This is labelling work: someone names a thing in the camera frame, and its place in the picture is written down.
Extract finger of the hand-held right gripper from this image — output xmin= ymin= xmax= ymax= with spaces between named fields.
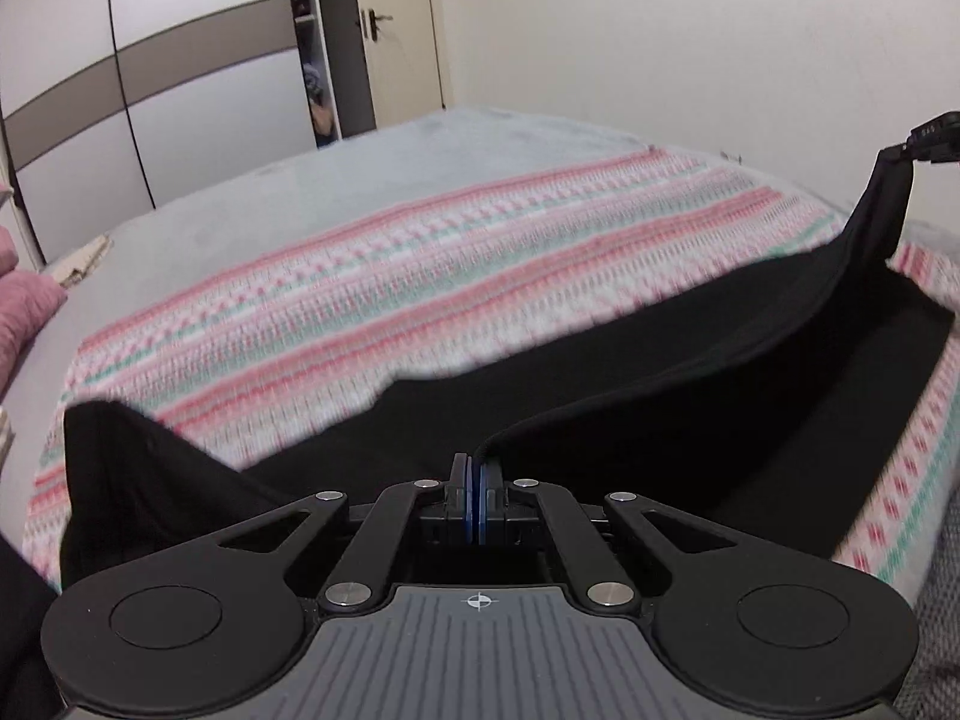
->
xmin=896 ymin=111 xmax=960 ymax=166

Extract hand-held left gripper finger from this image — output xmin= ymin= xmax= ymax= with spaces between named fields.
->
xmin=478 ymin=454 xmax=752 ymax=610
xmin=199 ymin=454 xmax=478 ymax=612

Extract black pants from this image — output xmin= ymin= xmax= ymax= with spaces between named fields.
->
xmin=64 ymin=142 xmax=958 ymax=593

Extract patterned pink green blanket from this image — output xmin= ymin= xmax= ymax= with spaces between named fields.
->
xmin=22 ymin=146 xmax=960 ymax=595

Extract grey bed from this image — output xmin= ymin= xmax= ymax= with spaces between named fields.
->
xmin=0 ymin=106 xmax=960 ymax=533

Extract beige cardboard piece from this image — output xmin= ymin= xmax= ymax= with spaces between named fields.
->
xmin=56 ymin=235 xmax=113 ymax=288

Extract cream door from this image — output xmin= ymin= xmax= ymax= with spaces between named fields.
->
xmin=351 ymin=0 xmax=452 ymax=134

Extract grey textured rug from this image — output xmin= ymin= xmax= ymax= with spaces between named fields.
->
xmin=892 ymin=551 xmax=960 ymax=720

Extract pink pillow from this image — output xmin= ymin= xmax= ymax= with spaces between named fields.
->
xmin=0 ymin=229 xmax=70 ymax=392

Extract open shelf unit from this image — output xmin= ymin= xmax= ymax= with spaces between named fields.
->
xmin=283 ymin=0 xmax=376 ymax=149

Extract white brown sliding wardrobe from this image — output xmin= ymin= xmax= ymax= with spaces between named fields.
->
xmin=0 ymin=0 xmax=317 ymax=272

